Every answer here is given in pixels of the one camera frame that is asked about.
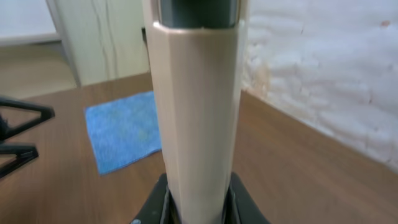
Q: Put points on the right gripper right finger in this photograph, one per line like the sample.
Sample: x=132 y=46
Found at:
x=244 y=205

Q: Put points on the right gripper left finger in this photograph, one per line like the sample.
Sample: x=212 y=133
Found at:
x=155 y=202

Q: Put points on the white pipette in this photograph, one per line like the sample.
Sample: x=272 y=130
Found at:
x=199 y=124

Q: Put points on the blue cloth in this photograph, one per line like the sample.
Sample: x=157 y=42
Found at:
x=121 y=133

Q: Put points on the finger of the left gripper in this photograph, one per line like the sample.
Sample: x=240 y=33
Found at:
x=28 y=152
x=47 y=112

